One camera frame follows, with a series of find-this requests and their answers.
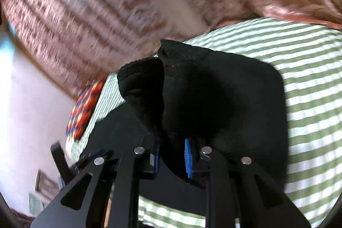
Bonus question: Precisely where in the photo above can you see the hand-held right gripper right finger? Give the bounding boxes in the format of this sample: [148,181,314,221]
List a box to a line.
[184,138,312,228]

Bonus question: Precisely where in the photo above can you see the black pants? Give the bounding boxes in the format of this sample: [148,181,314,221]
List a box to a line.
[83,39,290,214]

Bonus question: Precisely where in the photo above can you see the colourful patchwork pillow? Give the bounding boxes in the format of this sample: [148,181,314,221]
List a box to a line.
[65,76,107,141]

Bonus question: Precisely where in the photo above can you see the brown floral curtain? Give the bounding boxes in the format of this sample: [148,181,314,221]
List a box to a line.
[0,0,342,100]

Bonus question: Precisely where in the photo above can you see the brown framed picture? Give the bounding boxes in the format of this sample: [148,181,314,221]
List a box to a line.
[35,169,59,194]

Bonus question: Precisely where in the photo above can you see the green checked bedsheet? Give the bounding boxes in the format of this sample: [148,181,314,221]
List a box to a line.
[64,17,342,228]

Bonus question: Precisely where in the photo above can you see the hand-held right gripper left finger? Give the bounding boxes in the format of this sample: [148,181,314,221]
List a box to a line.
[31,137,161,228]

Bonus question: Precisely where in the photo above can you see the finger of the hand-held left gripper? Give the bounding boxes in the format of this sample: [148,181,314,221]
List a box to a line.
[51,141,106,186]

